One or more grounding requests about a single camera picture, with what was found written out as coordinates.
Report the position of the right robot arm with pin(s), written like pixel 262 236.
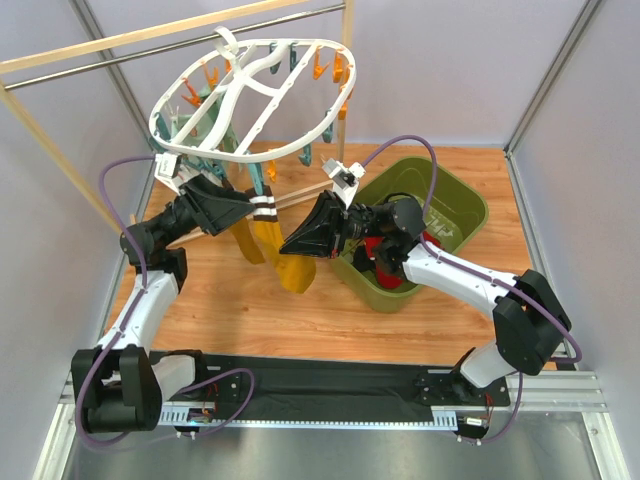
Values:
pixel 529 321

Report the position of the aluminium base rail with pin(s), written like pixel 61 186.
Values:
pixel 563 391

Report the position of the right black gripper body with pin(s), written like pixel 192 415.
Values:
pixel 338 226

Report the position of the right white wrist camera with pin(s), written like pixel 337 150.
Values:
pixel 346 180

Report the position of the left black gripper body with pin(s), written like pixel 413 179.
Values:
pixel 194 206

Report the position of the wooden drying rack frame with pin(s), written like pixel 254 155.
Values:
pixel 100 45

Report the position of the white round clip hanger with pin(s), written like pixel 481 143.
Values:
pixel 280 94

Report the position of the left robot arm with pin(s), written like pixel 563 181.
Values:
pixel 145 300

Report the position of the olive green plastic basket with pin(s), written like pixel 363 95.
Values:
pixel 457 213

